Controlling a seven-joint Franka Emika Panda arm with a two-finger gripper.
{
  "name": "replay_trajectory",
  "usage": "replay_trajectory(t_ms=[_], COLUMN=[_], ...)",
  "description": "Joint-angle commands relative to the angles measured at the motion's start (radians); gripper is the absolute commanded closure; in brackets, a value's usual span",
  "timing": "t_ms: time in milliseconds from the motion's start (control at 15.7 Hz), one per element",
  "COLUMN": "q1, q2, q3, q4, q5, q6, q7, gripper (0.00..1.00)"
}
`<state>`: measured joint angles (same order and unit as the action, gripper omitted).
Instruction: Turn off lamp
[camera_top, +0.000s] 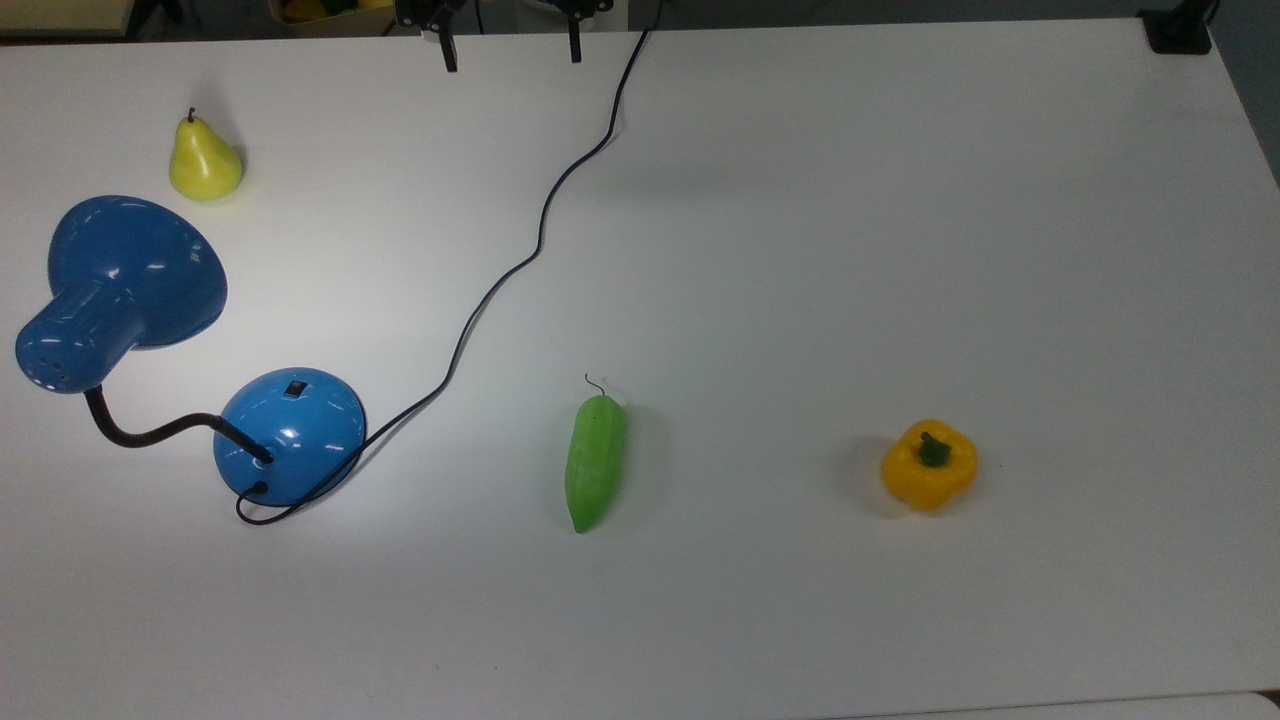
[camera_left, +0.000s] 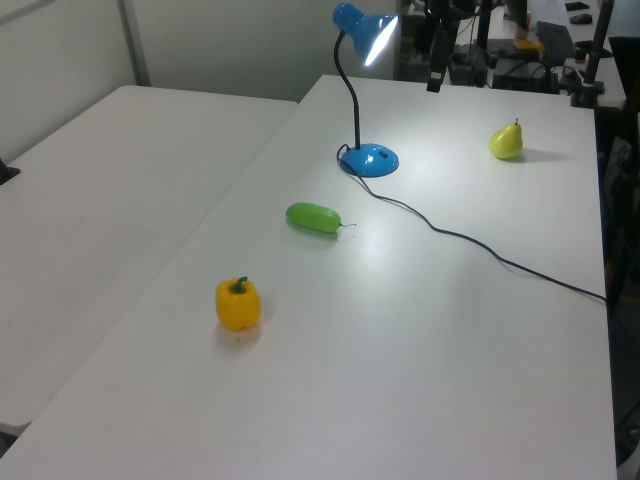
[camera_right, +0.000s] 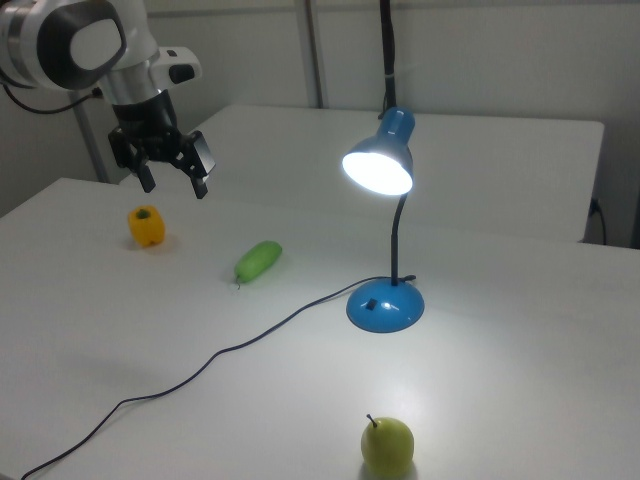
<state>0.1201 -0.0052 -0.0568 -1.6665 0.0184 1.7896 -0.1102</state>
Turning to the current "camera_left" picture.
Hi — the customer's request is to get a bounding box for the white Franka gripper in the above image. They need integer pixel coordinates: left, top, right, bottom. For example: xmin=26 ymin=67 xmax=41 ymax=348
xmin=426 ymin=18 xmax=460 ymax=94

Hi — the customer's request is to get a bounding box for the blue gooseneck desk lamp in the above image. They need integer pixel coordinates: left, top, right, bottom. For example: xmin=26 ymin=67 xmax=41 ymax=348
xmin=331 ymin=1 xmax=401 ymax=179

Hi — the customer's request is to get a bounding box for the black equipment box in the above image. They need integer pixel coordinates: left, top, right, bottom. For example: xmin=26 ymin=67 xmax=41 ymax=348
xmin=492 ymin=57 xmax=560 ymax=94

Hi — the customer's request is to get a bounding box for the yellow-green toy pear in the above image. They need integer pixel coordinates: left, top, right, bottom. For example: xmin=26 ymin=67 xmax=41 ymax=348
xmin=488 ymin=118 xmax=525 ymax=161

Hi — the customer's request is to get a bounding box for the black computer keyboard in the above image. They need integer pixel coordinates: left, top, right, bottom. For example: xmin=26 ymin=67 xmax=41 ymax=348
xmin=535 ymin=20 xmax=577 ymax=64

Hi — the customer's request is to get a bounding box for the green chili pepper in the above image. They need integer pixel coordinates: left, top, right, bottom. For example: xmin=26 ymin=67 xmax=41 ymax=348
xmin=285 ymin=201 xmax=357 ymax=237

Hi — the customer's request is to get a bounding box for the black monitor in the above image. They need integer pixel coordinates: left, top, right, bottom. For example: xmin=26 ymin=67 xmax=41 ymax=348
xmin=607 ymin=35 xmax=640 ymax=104

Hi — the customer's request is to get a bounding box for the yellow toy bell pepper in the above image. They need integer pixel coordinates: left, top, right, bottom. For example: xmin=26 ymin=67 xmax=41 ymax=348
xmin=215 ymin=275 xmax=262 ymax=333

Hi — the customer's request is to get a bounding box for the white side table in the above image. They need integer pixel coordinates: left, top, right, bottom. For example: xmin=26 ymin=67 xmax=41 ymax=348
xmin=0 ymin=84 xmax=300 ymax=436

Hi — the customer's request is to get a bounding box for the black lamp power cord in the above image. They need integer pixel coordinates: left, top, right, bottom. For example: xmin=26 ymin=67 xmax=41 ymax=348
xmin=335 ymin=143 xmax=608 ymax=305

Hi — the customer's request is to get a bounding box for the black clamp-mounted camera stand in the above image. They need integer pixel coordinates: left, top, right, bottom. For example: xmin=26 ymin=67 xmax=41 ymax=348
xmin=571 ymin=0 xmax=615 ymax=109

